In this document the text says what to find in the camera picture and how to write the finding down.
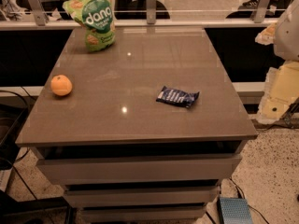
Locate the black bin at left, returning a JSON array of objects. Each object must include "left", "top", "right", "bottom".
[{"left": 0, "top": 105, "right": 28, "bottom": 170}]

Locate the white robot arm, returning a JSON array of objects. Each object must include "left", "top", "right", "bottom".
[{"left": 255, "top": 0, "right": 299, "bottom": 124}]

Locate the grey drawer cabinet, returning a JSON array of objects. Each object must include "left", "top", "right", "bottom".
[{"left": 17, "top": 27, "right": 257, "bottom": 223}]

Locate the dark blue snack packet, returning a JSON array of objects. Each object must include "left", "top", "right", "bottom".
[{"left": 156, "top": 86, "right": 200, "bottom": 108}]

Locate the black floor cable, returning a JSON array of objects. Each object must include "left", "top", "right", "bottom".
[{"left": 228, "top": 177, "right": 270, "bottom": 224}]

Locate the orange fruit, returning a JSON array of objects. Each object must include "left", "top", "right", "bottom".
[{"left": 50, "top": 75, "right": 73, "bottom": 96}]

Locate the green rice chip bag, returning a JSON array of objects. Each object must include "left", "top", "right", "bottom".
[{"left": 63, "top": 0, "right": 115, "bottom": 52}]

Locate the metal railing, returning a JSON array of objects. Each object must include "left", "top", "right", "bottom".
[{"left": 0, "top": 0, "right": 299, "bottom": 31}]

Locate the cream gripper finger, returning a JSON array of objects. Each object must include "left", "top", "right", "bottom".
[
  {"left": 255, "top": 23, "right": 277, "bottom": 45},
  {"left": 258, "top": 61, "right": 299, "bottom": 120}
]

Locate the blue box on floor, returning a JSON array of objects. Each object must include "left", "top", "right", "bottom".
[{"left": 217, "top": 197, "right": 253, "bottom": 224}]

